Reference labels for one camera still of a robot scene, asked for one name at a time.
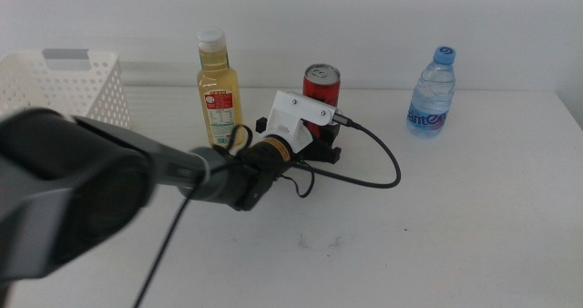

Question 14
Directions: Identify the red soda can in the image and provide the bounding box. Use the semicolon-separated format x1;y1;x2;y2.
302;63;342;139

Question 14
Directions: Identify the yellow juice bottle white cap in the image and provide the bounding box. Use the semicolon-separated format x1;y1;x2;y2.
196;27;245;148

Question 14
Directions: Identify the clear water bottle blue cap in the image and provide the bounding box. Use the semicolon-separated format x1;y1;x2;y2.
405;46;457;139

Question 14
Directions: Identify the white perforated plastic basket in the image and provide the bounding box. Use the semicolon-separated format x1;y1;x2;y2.
0;48;132;130

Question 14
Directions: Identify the thin black wire loop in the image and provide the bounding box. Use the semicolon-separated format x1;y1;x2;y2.
278;161;316;199

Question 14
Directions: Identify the flat black strap loop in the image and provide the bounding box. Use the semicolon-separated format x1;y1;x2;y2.
225;124;254;157

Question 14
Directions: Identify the braided black left camera cable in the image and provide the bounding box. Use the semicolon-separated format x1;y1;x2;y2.
131;111;403;308

